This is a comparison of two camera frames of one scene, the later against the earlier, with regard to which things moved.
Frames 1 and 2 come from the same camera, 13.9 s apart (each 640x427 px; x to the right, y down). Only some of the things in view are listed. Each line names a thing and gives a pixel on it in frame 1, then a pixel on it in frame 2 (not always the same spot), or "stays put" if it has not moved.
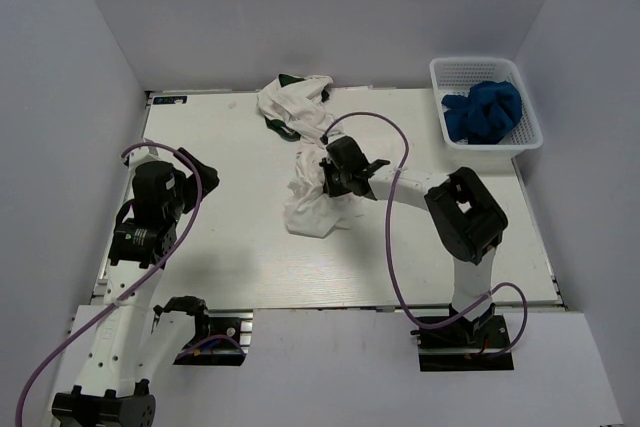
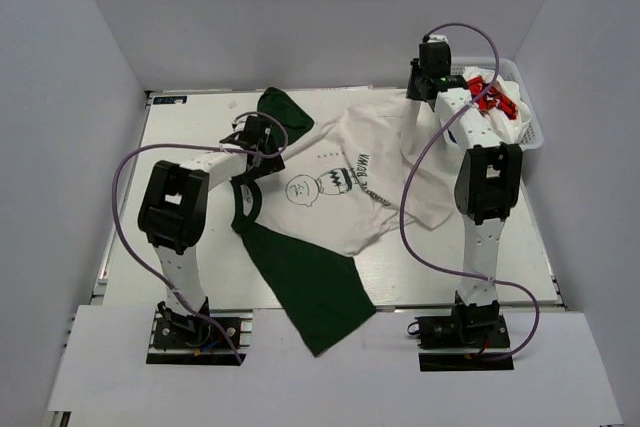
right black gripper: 333,190 -> 413,70
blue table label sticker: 167,100 stays put
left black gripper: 208,175 -> 271,164
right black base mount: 460,345 stays put
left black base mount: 234,323 stays put
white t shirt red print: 308,208 -> 499,101
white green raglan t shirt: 293,106 -> 337,176
